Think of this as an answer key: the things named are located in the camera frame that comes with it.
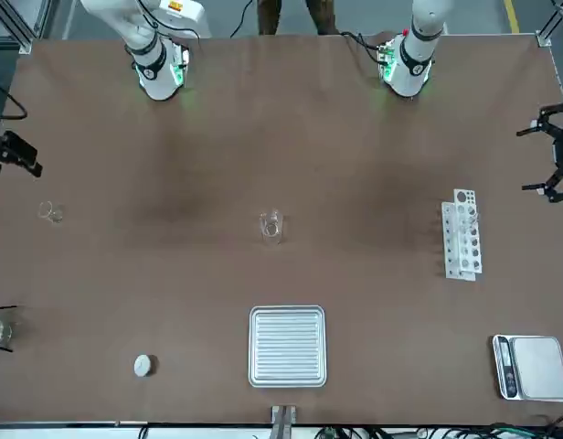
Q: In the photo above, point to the clear glass test tube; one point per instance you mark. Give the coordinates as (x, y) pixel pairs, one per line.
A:
(471, 220)

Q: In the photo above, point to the clear glass beaker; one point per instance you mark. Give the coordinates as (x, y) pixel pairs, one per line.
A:
(270, 228)

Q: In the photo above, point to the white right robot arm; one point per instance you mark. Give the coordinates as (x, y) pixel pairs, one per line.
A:
(158, 68)

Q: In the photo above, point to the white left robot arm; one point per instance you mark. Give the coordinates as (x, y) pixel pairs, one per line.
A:
(411, 59)

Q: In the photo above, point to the white test tube rack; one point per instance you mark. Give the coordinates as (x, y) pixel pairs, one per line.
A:
(448, 247)

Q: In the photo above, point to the small clear glass cup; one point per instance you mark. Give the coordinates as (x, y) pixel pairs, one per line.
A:
(50, 212)

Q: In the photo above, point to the grey digital scale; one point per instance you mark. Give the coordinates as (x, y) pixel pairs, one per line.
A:
(537, 366)

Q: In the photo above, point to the white control box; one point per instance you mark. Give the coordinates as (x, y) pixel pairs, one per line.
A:
(190, 13)

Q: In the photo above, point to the small white round cap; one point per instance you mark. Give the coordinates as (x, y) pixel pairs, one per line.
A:
(143, 366)

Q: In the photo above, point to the person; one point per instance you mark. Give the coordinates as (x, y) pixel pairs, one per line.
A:
(295, 16)

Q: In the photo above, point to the ribbed metal tray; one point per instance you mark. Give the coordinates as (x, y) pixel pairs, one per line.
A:
(286, 347)

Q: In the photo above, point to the aluminium corner frame post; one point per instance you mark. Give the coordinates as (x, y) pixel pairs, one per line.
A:
(543, 39)
(25, 45)

